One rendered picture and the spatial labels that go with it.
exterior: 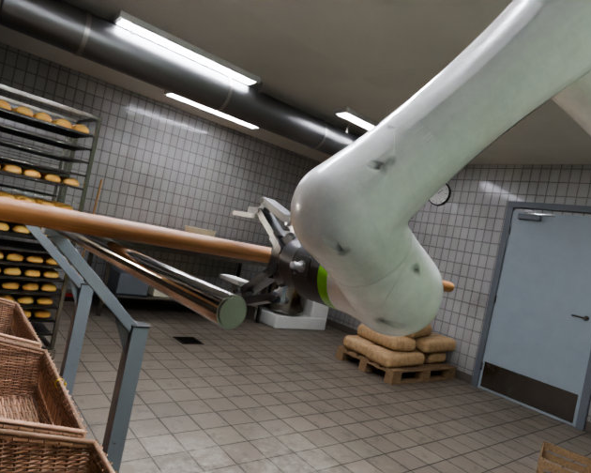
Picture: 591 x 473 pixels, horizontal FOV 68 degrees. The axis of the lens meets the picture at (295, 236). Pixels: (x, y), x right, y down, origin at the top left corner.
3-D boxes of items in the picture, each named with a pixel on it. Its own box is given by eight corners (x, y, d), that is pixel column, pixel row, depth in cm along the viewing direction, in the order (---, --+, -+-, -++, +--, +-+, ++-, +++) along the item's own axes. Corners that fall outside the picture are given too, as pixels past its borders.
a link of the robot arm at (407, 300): (429, 367, 49) (472, 290, 53) (383, 302, 42) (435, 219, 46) (340, 330, 59) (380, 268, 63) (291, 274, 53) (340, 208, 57)
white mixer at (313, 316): (275, 330, 577) (295, 232, 578) (248, 316, 628) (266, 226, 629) (328, 331, 641) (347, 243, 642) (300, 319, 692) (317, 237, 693)
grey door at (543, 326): (581, 432, 413) (627, 206, 415) (468, 385, 501) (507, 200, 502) (584, 431, 419) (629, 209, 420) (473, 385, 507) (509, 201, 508)
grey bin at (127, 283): (115, 293, 488) (120, 272, 489) (102, 283, 527) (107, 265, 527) (146, 296, 511) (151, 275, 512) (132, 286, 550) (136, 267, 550)
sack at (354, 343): (365, 357, 467) (368, 343, 468) (340, 346, 493) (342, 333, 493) (396, 355, 511) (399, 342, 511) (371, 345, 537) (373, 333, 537)
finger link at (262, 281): (295, 262, 69) (296, 270, 68) (253, 289, 76) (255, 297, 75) (276, 259, 66) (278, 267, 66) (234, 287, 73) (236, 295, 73)
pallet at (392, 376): (390, 385, 437) (394, 371, 437) (335, 358, 499) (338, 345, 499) (453, 379, 514) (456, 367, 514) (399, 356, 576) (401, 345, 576)
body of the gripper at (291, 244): (300, 234, 60) (262, 226, 67) (288, 294, 60) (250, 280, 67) (338, 241, 65) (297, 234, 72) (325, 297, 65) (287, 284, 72)
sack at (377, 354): (386, 370, 439) (389, 355, 438) (361, 358, 467) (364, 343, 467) (425, 367, 476) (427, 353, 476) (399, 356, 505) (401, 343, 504)
